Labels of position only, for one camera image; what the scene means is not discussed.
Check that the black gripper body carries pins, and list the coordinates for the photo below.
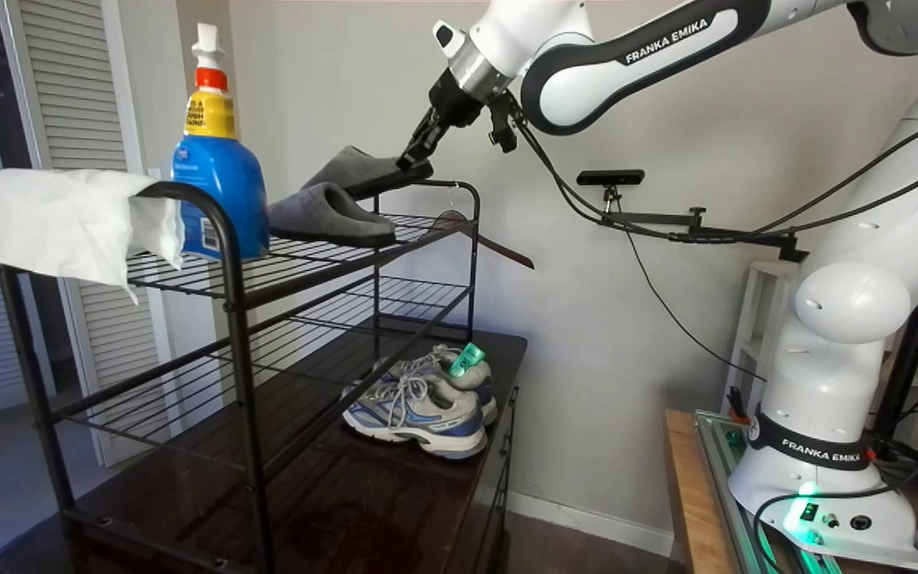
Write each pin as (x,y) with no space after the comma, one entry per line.
(455,102)

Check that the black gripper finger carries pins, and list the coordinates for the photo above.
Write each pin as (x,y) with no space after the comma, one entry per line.
(428,146)
(413,146)

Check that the grey bed slipper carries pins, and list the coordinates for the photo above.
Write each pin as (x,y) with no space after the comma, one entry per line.
(357,170)
(325,218)

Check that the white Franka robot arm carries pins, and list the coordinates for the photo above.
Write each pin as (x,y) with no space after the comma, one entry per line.
(843,306)

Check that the black metal shoe rack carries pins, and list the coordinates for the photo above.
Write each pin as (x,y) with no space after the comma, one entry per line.
(231,320)

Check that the blue spray bottle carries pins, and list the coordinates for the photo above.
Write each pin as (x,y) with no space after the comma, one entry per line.
(220,181)

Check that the green clip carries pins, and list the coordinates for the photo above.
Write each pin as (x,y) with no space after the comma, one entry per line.
(467,363)

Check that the grey blue sneaker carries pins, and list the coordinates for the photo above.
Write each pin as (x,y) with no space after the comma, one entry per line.
(414,418)
(476,392)

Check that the white folded cloth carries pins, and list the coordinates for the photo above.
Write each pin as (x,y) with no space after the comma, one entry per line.
(65,218)

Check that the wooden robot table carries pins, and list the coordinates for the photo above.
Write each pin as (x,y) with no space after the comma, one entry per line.
(694,498)

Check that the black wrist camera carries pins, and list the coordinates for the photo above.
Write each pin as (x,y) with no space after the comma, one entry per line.
(502,122)

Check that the black stereo camera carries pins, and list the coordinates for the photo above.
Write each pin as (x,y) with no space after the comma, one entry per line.
(610,177)

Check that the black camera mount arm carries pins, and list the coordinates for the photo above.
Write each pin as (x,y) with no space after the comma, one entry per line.
(715,229)

